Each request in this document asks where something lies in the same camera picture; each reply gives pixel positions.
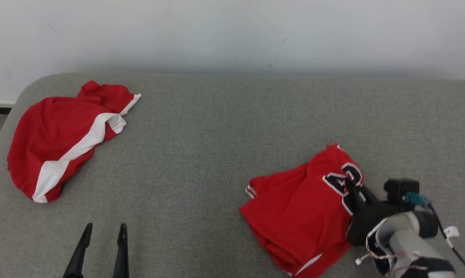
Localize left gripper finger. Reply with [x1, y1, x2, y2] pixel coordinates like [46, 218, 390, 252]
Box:
[112, 223, 130, 278]
[63, 223, 93, 278]

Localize red basketball jersey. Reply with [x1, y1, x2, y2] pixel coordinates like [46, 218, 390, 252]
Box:
[239, 144, 366, 278]

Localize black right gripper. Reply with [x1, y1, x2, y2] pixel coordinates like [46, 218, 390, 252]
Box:
[346, 181, 407, 247]

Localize thin white red wires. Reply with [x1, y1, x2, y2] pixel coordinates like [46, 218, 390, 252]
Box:
[355, 216, 424, 273]

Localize red white-striped shorts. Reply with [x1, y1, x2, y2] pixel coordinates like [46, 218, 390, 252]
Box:
[7, 80, 142, 203]

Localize grey fabric sofa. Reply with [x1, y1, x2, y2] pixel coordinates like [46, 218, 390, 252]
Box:
[0, 73, 465, 278]

